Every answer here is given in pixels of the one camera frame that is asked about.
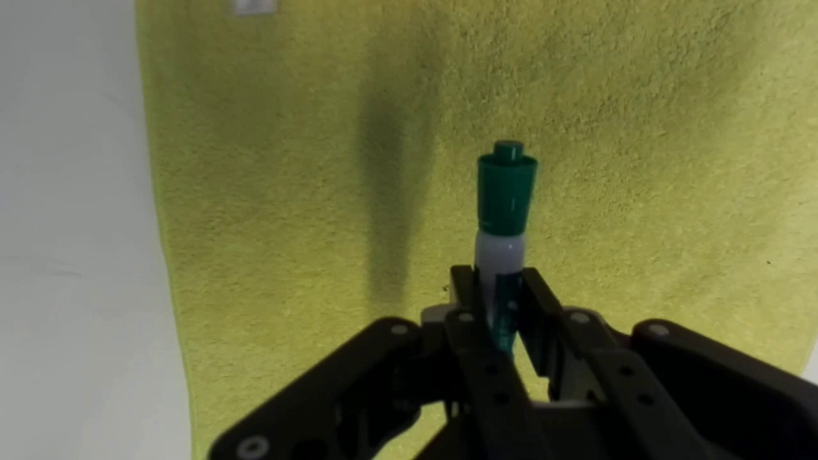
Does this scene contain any green marker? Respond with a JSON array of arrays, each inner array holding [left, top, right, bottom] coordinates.
[[472, 139, 543, 355]]

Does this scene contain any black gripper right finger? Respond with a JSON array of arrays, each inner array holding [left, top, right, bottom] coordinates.
[[508, 263, 818, 460]]

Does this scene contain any yellow towel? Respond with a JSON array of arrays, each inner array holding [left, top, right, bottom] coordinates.
[[132, 0, 818, 460]]

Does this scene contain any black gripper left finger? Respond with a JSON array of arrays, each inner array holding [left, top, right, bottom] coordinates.
[[207, 263, 548, 460]]

